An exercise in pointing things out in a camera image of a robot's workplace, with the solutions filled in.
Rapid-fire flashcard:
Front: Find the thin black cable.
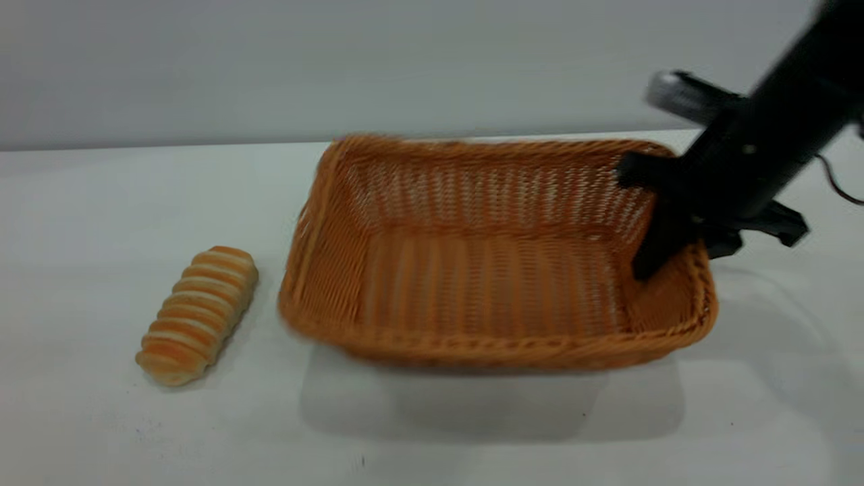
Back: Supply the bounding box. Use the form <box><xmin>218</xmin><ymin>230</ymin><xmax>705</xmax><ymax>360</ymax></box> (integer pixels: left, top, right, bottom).
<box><xmin>813</xmin><ymin>153</ymin><xmax>864</xmax><ymax>207</ymax></box>

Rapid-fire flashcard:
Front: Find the orange woven wicker basket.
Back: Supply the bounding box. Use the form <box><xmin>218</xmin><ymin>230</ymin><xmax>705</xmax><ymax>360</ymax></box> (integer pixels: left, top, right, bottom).
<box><xmin>278</xmin><ymin>134</ymin><xmax>719</xmax><ymax>372</ymax></box>

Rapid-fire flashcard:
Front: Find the striped long bread roll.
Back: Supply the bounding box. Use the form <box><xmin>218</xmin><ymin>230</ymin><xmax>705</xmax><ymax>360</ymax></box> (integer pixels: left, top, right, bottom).
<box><xmin>136</xmin><ymin>246</ymin><xmax>260</xmax><ymax>387</ymax></box>

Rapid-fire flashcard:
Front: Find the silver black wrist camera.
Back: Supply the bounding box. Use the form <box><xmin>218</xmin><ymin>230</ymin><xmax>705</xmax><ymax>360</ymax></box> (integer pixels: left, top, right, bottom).
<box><xmin>645</xmin><ymin>70</ymin><xmax>747</xmax><ymax>127</ymax></box>

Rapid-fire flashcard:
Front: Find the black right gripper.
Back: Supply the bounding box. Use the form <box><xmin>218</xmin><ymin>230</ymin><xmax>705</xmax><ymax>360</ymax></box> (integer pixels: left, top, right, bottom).
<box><xmin>616</xmin><ymin>94</ymin><xmax>846</xmax><ymax>281</ymax></box>

